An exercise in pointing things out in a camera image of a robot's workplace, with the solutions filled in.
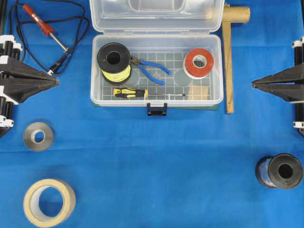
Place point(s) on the blue table cloth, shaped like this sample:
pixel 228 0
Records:
pixel 188 169

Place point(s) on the grey tape roll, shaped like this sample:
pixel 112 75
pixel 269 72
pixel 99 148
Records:
pixel 38 137

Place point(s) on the red tape roll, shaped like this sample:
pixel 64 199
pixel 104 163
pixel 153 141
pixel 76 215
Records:
pixel 198 63

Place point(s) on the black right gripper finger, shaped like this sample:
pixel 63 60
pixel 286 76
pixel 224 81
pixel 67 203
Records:
pixel 294 74
pixel 293 93

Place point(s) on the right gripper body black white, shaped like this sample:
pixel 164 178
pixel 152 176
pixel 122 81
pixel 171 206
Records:
pixel 299 107

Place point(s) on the yellow wire spool black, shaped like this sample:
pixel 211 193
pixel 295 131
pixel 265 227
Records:
pixel 114 62

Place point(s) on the yellow black screwdriver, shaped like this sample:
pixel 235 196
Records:
pixel 132 93

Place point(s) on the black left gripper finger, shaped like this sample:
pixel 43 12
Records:
pixel 17 90
pixel 15 67

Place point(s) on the beige masking tape roll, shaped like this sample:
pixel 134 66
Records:
pixel 49 202

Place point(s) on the wooden mallet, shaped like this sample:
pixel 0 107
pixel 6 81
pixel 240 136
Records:
pixel 231 15

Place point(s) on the red soldering iron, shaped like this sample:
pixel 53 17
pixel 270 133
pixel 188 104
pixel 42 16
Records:
pixel 45 28

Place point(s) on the small wooden block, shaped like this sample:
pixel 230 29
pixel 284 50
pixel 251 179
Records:
pixel 198 93

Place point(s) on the clear plastic toolbox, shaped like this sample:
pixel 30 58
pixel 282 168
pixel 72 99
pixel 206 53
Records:
pixel 158 35

